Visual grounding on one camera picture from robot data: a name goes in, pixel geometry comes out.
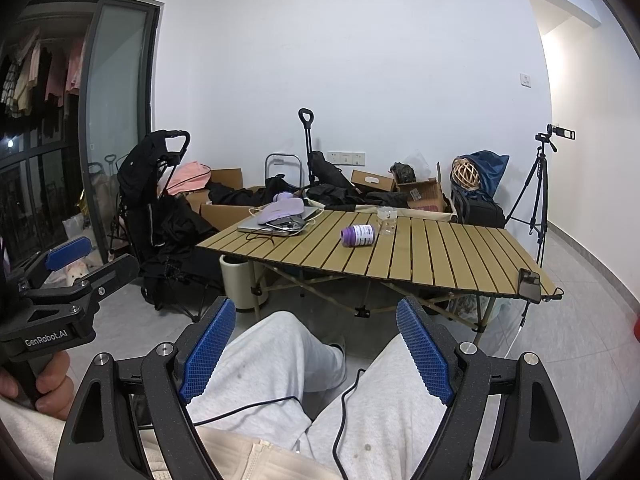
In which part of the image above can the cream jacket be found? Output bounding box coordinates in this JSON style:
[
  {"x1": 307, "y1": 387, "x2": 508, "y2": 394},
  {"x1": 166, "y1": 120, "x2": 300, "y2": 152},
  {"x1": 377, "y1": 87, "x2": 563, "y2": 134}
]
[{"x1": 139, "y1": 429, "x2": 351, "y2": 480}]

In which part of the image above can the black clothes pile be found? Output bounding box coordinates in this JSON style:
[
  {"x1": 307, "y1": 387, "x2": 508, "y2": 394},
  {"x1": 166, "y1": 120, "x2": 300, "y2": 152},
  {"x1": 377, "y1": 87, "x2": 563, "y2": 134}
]
[
  {"x1": 304, "y1": 183, "x2": 411, "y2": 209},
  {"x1": 207, "y1": 174, "x2": 281, "y2": 206}
]

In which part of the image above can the black camera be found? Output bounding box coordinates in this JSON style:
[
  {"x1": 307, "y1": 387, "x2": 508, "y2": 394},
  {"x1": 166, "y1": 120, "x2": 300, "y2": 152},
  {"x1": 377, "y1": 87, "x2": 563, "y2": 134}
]
[{"x1": 534, "y1": 123, "x2": 576, "y2": 154}]

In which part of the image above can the black stroller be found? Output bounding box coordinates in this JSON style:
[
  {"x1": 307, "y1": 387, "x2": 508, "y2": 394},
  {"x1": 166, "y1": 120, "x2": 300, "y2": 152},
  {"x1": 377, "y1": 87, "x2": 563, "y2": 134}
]
[{"x1": 107, "y1": 129, "x2": 224, "y2": 324}]

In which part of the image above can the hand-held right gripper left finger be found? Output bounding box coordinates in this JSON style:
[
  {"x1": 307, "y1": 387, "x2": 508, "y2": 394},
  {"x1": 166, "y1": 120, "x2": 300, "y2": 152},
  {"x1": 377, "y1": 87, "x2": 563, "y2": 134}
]
[{"x1": 52, "y1": 296, "x2": 237, "y2": 480}]

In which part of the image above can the cardboard box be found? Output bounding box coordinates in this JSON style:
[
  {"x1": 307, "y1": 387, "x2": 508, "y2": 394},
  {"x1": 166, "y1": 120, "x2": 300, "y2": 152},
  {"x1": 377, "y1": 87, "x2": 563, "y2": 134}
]
[
  {"x1": 199, "y1": 202, "x2": 262, "y2": 234},
  {"x1": 350, "y1": 169, "x2": 396, "y2": 194},
  {"x1": 209, "y1": 168, "x2": 245, "y2": 192},
  {"x1": 397, "y1": 162, "x2": 451, "y2": 214}
]

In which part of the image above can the purple bottle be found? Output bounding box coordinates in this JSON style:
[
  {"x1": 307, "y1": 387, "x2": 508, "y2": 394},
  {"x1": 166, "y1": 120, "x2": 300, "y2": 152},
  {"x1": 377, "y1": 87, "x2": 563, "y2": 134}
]
[{"x1": 341, "y1": 224, "x2": 377, "y2": 249}]

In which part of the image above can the phone charging cable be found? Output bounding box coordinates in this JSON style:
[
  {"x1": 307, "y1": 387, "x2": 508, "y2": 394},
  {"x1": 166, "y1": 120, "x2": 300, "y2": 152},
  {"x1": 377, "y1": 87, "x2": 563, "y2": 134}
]
[{"x1": 509, "y1": 302, "x2": 530, "y2": 357}]

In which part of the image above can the glass sliding door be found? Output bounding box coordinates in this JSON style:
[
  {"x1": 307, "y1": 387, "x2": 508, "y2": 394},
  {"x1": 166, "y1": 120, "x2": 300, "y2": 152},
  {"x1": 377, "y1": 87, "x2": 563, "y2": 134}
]
[{"x1": 77, "y1": 0, "x2": 164, "y2": 262}]

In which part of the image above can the pink cloth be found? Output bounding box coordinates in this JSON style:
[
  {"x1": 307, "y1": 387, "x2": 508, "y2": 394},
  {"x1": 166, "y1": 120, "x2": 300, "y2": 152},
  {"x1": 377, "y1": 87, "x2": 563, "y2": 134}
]
[{"x1": 159, "y1": 160, "x2": 214, "y2": 196}]

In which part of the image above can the row of hanging clothes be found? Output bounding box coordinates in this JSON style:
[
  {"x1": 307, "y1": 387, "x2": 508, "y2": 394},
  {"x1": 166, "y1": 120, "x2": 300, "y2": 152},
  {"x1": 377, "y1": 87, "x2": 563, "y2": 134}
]
[{"x1": 0, "y1": 29, "x2": 86, "y2": 122}]

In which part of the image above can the person's right leg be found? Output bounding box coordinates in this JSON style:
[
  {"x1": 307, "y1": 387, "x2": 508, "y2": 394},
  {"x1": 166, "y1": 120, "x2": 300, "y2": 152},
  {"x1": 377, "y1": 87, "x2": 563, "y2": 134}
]
[{"x1": 304, "y1": 332, "x2": 475, "y2": 480}]

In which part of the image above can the black tripod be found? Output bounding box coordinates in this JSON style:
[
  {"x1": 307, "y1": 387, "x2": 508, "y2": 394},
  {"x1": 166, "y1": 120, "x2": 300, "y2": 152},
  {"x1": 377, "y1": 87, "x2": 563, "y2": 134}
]
[{"x1": 504, "y1": 142, "x2": 551, "y2": 269}]

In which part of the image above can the clear plastic cup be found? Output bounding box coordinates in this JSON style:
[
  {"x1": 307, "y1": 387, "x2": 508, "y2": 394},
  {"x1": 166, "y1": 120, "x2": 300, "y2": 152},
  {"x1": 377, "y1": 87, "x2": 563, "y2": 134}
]
[{"x1": 378, "y1": 205, "x2": 399, "y2": 236}]

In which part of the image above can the black folding cart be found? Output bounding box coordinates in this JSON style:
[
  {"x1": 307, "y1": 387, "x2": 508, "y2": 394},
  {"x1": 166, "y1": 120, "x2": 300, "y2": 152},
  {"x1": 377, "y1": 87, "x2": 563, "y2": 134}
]
[{"x1": 298, "y1": 108, "x2": 362, "y2": 191}]

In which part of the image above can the blue bag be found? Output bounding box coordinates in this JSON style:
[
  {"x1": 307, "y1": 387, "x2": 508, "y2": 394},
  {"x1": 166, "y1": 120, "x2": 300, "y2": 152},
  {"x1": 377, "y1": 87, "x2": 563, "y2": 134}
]
[{"x1": 462, "y1": 149, "x2": 510, "y2": 201}]

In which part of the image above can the purple pouch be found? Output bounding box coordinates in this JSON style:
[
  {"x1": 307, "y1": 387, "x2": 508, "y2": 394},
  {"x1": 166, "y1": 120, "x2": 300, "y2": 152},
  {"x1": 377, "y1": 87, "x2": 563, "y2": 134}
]
[{"x1": 257, "y1": 195, "x2": 307, "y2": 222}]

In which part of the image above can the white wall switch panel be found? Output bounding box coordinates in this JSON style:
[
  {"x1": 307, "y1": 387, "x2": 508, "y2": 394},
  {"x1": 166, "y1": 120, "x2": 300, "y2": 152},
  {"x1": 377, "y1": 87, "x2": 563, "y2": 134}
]
[{"x1": 327, "y1": 150, "x2": 367, "y2": 166}]

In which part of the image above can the person's left hand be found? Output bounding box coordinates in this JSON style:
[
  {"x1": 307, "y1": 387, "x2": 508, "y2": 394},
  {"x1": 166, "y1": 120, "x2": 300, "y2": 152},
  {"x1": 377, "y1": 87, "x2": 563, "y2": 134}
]
[{"x1": 0, "y1": 350, "x2": 74, "y2": 421}]

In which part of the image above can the black cable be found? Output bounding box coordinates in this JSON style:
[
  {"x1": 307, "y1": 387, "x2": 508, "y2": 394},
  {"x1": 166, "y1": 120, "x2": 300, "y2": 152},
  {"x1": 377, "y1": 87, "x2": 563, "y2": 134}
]
[
  {"x1": 192, "y1": 395, "x2": 304, "y2": 429},
  {"x1": 332, "y1": 367, "x2": 369, "y2": 480}
]

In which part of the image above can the person's left leg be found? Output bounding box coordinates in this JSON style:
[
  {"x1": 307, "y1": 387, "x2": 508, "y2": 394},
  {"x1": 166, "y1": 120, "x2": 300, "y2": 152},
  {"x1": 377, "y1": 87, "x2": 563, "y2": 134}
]
[{"x1": 189, "y1": 310, "x2": 349, "y2": 442}]

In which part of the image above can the pink plush toy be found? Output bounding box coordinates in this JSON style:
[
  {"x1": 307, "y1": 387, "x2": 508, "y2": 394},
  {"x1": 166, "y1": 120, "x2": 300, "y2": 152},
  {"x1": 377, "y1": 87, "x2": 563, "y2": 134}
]
[{"x1": 64, "y1": 252, "x2": 104, "y2": 286}]

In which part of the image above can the silver laptop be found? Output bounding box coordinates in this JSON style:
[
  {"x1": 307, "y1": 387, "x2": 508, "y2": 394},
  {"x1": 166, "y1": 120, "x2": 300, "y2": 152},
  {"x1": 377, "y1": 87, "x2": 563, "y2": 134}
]
[{"x1": 237, "y1": 205, "x2": 320, "y2": 237}]

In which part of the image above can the white trash bin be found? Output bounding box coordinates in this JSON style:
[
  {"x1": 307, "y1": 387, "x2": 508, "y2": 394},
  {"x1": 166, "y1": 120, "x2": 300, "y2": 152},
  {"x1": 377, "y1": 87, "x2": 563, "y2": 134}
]
[{"x1": 219, "y1": 254, "x2": 269, "y2": 314}]

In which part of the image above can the rattan ball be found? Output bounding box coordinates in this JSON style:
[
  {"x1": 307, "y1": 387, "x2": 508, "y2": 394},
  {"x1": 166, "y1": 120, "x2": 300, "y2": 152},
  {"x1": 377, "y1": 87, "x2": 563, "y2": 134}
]
[{"x1": 451, "y1": 156, "x2": 482, "y2": 192}]

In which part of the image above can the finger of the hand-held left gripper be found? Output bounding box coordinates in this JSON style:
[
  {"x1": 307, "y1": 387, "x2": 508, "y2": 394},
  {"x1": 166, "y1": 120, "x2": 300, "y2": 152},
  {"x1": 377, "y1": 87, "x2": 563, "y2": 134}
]
[
  {"x1": 16, "y1": 236, "x2": 94, "y2": 291},
  {"x1": 22, "y1": 253, "x2": 141, "y2": 312}
]

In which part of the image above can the yellow slatted folding table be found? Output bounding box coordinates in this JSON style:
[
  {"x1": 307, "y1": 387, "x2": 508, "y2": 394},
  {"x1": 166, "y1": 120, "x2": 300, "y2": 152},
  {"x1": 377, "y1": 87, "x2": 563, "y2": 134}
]
[{"x1": 195, "y1": 208, "x2": 564, "y2": 335}]

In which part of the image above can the person's left forearm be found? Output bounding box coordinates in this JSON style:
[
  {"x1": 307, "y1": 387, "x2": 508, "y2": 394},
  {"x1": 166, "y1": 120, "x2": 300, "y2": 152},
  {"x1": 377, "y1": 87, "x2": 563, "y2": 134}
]
[{"x1": 0, "y1": 398, "x2": 68, "y2": 480}]

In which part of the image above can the camouflage cloth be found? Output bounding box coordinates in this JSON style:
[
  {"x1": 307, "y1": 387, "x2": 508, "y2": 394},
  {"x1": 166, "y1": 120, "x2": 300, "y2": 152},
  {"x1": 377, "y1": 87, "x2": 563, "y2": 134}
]
[{"x1": 390, "y1": 162, "x2": 417, "y2": 185}]

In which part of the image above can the black backpack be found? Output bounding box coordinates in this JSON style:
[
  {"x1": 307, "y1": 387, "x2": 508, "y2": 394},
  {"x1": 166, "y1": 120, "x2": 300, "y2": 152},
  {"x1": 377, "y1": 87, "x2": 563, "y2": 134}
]
[{"x1": 449, "y1": 192, "x2": 507, "y2": 229}]

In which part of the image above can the person's leg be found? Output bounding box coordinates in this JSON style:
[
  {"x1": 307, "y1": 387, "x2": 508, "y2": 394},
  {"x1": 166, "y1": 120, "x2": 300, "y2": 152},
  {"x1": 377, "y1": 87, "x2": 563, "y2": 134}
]
[
  {"x1": 304, "y1": 332, "x2": 475, "y2": 480},
  {"x1": 189, "y1": 310, "x2": 349, "y2": 442}
]

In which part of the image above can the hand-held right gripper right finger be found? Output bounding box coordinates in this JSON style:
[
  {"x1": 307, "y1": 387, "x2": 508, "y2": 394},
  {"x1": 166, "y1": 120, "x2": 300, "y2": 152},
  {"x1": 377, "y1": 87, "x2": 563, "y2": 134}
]
[{"x1": 396, "y1": 296, "x2": 582, "y2": 480}]

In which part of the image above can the metal folding stool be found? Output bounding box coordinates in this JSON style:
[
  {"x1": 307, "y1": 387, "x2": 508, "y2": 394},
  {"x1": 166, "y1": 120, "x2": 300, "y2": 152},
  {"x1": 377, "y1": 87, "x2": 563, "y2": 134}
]
[{"x1": 264, "y1": 153, "x2": 304, "y2": 191}]

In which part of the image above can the black phone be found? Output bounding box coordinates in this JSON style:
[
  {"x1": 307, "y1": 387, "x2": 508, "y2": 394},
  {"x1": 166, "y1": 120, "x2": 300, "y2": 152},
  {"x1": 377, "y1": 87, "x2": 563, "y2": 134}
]
[{"x1": 517, "y1": 268, "x2": 542, "y2": 305}]

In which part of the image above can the beige rolled bag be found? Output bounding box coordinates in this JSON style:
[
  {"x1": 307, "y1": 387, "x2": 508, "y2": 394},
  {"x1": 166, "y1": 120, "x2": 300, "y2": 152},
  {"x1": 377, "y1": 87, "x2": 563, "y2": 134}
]
[{"x1": 324, "y1": 203, "x2": 459, "y2": 222}]

